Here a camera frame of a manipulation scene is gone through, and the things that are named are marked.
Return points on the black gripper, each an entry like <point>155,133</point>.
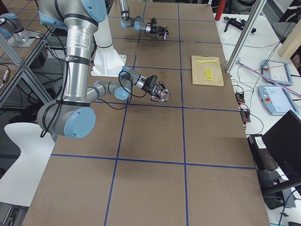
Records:
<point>148,88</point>
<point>154,29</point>

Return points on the steel double jigger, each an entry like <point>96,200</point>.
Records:
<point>165,35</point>

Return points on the clear glass cup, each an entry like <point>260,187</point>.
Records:
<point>164,95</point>

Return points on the yellow plastic knife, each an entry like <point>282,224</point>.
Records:
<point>206,61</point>

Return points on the bamboo cutting board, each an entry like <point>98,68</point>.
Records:
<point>198,74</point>

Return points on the red bottle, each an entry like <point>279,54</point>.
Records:
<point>220,9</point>

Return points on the white plastic block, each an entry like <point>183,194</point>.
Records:
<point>226,36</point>

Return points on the black hand tool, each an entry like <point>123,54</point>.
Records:
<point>239,24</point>

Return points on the metal rod with purple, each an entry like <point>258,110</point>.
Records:
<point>268,79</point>

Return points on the orange circuit board upper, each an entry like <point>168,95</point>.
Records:
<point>240,97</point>

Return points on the orange circuit board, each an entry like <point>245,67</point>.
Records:
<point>240,97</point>
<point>245,115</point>

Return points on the orange circuit board lower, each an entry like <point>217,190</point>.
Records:
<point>245,115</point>

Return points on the far teach pendant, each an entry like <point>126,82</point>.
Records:
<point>277,71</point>

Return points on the teach pendant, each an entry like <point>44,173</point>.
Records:
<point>277,71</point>
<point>277,100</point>

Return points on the near teach pendant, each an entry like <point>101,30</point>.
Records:
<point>277,100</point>

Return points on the black box device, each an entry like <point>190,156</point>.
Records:
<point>262,157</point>

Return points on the wooden plank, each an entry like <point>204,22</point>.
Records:
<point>292,42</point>

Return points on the black laptop monitor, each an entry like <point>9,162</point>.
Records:
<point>283,141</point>

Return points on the white chair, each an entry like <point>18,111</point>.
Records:
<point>19,184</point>

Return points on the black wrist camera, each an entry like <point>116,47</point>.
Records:
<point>151,81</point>
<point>153,22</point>

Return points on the white pedestal column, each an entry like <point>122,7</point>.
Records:
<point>107,61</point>

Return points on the aluminium frame post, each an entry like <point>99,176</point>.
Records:
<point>255,12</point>

